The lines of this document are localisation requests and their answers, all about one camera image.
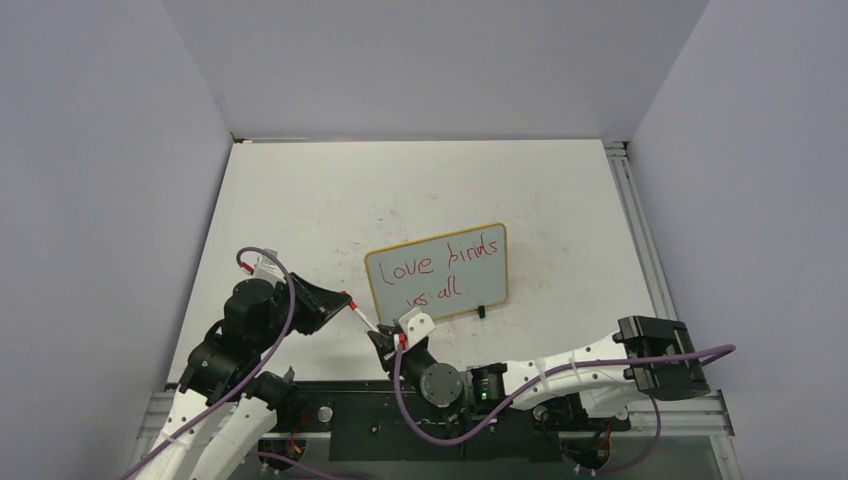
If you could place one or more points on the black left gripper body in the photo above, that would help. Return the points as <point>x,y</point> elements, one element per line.
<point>304,318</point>

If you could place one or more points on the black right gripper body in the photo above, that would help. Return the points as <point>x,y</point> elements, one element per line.
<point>414,360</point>

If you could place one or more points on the white marker pen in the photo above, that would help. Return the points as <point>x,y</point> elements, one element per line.
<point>366,320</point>

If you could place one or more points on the yellow framed small whiteboard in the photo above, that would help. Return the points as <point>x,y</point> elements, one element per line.
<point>444,275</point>

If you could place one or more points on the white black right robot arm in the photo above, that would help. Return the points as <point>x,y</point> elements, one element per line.
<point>645,357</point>

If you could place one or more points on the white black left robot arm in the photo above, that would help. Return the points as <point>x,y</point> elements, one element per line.
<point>226,400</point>

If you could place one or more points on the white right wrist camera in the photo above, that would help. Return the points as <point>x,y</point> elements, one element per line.
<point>413,327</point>

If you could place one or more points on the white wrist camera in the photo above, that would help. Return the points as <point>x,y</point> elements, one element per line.
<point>266,267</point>
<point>413,327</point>

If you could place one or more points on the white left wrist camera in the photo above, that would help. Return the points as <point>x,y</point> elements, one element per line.
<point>266,267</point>

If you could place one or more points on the aluminium rail at table edge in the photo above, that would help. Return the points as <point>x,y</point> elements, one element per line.
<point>660,295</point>

